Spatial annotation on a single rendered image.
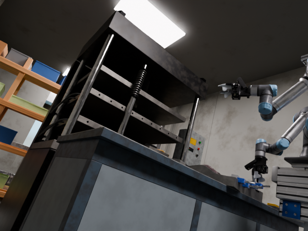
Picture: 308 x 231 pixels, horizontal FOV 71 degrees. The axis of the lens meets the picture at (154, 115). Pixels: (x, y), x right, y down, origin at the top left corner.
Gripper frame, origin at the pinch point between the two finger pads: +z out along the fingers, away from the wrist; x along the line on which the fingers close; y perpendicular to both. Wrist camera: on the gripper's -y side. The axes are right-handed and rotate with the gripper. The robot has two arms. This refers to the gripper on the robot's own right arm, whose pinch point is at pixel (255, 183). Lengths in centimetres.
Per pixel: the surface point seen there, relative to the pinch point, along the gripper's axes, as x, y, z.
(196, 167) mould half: -53, -11, 9
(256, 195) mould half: -0.3, 1.8, 9.5
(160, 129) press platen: -43, -76, -35
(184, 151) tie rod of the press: -11, -71, -25
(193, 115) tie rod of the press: -13, -68, -67
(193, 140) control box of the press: 8, -81, -49
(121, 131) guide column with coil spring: -83, -73, -11
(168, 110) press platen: -40, -77, -59
